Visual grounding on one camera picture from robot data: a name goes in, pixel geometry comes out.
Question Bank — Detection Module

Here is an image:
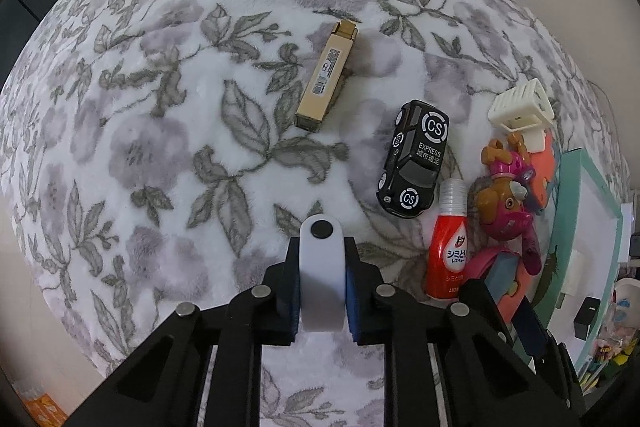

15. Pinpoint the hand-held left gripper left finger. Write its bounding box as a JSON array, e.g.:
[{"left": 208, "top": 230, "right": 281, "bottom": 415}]
[{"left": 65, "top": 237, "right": 303, "bottom": 427}]

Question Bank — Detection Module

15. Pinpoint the orange blue green foam block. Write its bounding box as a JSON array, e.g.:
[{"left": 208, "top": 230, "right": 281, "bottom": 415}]
[{"left": 487, "top": 249, "right": 538, "bottom": 323}]

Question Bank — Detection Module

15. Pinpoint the floral fleece blanket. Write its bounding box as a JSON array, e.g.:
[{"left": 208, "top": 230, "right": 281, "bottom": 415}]
[{"left": 0, "top": 0, "right": 633, "bottom": 427}]

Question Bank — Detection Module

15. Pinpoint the teal framed whiteboard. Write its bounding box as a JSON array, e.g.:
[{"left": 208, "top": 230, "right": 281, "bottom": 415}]
[{"left": 535, "top": 147, "right": 626, "bottom": 383}]

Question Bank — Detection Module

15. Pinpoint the black charger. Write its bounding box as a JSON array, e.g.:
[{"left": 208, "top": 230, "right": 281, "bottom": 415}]
[{"left": 573, "top": 297, "right": 601, "bottom": 340}]

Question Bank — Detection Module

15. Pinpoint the pink brown dog toy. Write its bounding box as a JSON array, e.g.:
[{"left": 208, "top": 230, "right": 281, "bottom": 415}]
[{"left": 472, "top": 132, "right": 543, "bottom": 278}]

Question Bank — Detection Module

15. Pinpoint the orange packet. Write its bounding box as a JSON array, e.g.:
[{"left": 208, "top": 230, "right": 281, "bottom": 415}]
[{"left": 20, "top": 394, "right": 68, "bottom": 427}]

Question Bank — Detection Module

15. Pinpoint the colourful toy pile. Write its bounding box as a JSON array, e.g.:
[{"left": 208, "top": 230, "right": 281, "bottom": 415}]
[{"left": 580, "top": 337, "right": 632, "bottom": 394}]

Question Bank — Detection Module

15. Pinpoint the white plastic tag black button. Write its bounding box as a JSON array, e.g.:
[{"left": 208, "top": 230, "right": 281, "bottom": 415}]
[{"left": 298, "top": 215, "right": 347, "bottom": 333}]

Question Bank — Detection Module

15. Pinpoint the white slotted plastic piece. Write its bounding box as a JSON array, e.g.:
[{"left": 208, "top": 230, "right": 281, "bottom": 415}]
[{"left": 487, "top": 78, "right": 555, "bottom": 152}]

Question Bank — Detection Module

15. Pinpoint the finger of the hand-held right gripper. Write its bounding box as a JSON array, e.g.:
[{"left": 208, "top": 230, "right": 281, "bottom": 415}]
[
  {"left": 459, "top": 279, "right": 513, "bottom": 343},
  {"left": 512, "top": 297, "right": 556, "bottom": 360}
]

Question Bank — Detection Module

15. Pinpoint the red bottle white cap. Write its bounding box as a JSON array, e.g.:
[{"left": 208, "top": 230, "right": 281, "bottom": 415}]
[{"left": 424, "top": 178, "right": 472, "bottom": 300}]

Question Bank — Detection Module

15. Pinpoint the gold cardboard box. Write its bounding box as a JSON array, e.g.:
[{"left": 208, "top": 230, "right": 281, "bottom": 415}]
[{"left": 294, "top": 19, "right": 360, "bottom": 132}]

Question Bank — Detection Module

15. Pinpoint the black toy car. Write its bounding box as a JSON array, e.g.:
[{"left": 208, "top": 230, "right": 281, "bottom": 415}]
[{"left": 376, "top": 99, "right": 451, "bottom": 219}]

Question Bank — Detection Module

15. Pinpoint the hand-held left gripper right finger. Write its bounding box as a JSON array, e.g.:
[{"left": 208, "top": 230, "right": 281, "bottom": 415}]
[{"left": 344, "top": 237, "right": 578, "bottom": 427}]

